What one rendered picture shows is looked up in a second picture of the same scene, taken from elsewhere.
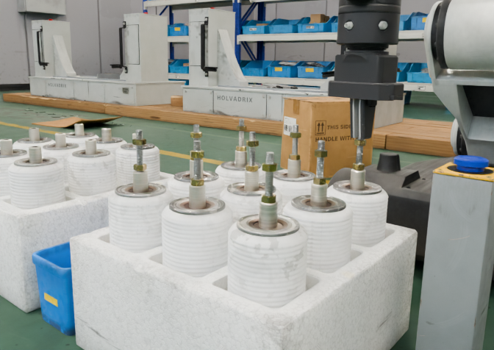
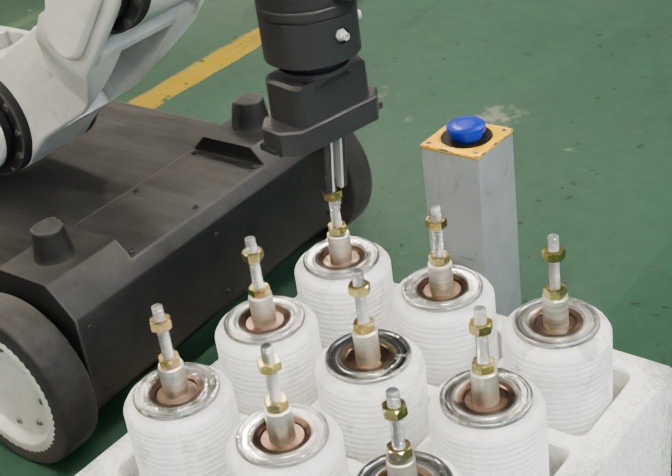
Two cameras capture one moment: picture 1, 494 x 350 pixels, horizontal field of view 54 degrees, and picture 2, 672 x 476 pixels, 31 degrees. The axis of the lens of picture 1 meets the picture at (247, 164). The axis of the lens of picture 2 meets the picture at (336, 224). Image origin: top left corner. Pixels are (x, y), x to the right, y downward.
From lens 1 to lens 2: 1.17 m
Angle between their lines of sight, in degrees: 82
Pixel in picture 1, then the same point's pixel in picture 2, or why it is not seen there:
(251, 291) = (609, 389)
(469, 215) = (505, 179)
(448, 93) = (105, 70)
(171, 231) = (539, 438)
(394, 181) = (113, 258)
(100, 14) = not seen: outside the picture
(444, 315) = (504, 296)
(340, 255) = not seen: hidden behind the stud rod
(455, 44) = not seen: outside the picture
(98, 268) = not seen: outside the picture
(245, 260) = (607, 362)
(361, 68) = (345, 88)
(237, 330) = (646, 424)
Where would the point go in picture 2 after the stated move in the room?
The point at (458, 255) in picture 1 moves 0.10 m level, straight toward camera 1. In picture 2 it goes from (504, 226) to (598, 236)
